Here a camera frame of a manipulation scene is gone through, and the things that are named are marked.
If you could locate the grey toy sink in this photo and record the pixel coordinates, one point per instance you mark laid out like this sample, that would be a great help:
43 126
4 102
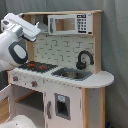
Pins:
72 74

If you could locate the left red stove knob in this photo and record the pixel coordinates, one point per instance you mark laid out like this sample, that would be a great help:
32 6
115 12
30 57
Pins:
15 78

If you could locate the right red stove knob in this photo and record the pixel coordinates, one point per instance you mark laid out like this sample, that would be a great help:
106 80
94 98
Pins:
34 84

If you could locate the red stove knob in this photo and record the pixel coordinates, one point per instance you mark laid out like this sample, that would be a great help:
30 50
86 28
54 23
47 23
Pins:
15 78
34 84

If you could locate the black toy faucet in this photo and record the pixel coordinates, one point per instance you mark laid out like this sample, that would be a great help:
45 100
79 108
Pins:
81 63

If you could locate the white toy microwave door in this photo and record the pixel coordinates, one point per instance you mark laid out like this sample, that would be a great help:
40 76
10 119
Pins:
70 24

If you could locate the grey range hood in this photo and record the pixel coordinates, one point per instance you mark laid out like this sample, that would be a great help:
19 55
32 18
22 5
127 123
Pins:
42 21

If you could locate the wooden toy kitchen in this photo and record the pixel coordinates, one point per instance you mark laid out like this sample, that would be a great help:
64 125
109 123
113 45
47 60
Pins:
53 61

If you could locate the white dishwasher door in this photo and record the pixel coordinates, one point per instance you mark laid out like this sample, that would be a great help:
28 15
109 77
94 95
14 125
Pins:
63 107

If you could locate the white oven door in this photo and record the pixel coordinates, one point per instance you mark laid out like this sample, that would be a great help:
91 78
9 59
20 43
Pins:
6 104

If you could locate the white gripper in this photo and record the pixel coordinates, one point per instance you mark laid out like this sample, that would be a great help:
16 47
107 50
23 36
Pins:
19 25

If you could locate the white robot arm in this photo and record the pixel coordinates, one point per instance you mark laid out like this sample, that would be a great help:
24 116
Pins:
12 55

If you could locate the black toy stovetop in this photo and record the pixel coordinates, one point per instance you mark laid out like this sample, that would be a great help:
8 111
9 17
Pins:
38 67

